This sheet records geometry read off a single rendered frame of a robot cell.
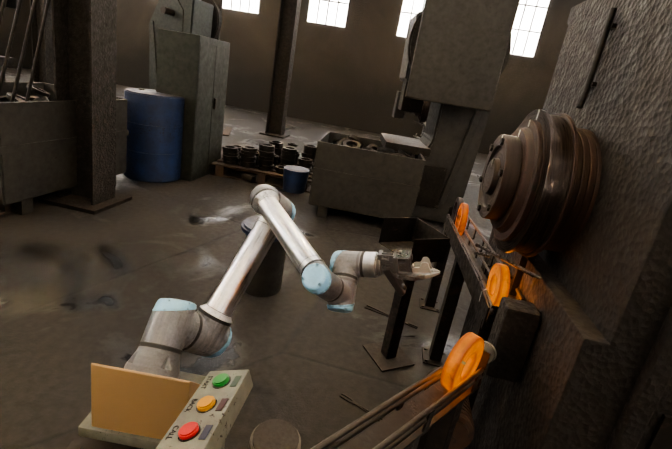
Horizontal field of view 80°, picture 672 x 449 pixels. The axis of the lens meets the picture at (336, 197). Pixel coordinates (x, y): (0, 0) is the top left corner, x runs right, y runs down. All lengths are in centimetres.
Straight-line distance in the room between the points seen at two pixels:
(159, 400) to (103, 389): 18
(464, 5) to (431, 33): 35
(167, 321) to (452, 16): 334
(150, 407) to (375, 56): 1057
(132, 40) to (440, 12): 1116
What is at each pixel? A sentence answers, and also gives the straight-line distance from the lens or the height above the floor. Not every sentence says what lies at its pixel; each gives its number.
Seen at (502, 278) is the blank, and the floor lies 79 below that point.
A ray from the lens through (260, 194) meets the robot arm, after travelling 164.
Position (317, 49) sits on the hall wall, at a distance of 1168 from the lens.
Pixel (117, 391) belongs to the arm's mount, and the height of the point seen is 28.
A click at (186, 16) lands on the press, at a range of 878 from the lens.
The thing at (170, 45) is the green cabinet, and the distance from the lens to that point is 459.
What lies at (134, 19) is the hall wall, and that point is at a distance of 1397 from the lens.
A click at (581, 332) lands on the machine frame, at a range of 115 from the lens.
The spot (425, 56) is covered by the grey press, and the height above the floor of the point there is 164.
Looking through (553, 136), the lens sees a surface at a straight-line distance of 127.
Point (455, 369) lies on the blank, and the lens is 108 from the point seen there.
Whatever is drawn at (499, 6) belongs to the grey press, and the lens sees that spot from 412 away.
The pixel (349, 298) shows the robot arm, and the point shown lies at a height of 64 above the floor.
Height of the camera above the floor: 134
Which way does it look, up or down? 17 degrees down
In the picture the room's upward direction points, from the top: 10 degrees clockwise
